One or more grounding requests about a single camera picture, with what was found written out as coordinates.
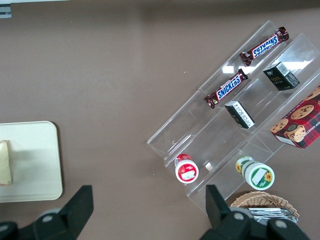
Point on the red lid cup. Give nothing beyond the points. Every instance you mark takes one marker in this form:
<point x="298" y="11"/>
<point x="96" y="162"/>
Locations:
<point x="186" y="170"/>

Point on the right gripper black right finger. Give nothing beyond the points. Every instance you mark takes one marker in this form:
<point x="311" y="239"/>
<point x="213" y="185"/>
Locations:
<point x="225" y="220"/>

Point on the snickers bar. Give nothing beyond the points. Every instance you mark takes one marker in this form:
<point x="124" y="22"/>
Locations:
<point x="266" y="45"/>
<point x="226" y="89"/>

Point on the green lid cup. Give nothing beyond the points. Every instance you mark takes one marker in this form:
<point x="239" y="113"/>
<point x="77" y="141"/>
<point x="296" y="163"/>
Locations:
<point x="255" y="173"/>

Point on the small black box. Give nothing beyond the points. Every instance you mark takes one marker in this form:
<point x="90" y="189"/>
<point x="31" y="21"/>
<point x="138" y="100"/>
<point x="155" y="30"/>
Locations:
<point x="239" y="114"/>
<point x="281" y="76"/>

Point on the red plaid cookie box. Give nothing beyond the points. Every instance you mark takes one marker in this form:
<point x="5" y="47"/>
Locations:
<point x="300" y="122"/>

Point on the beige plastic tray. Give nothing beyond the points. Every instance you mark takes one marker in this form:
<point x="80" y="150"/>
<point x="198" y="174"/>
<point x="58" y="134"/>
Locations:
<point x="35" y="162"/>

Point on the clear acrylic stepped display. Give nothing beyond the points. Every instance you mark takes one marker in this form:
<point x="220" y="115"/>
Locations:
<point x="212" y="130"/>

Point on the small grey device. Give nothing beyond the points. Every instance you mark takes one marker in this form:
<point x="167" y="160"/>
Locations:
<point x="5" y="11"/>

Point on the triangular sandwich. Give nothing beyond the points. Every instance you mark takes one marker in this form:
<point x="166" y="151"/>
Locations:
<point x="5" y="162"/>

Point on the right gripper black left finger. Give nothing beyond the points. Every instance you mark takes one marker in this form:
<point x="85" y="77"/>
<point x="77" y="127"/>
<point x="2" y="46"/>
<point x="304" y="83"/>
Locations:
<point x="72" y="215"/>

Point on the light wicker basket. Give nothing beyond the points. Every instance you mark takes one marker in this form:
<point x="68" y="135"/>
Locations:
<point x="260" y="200"/>

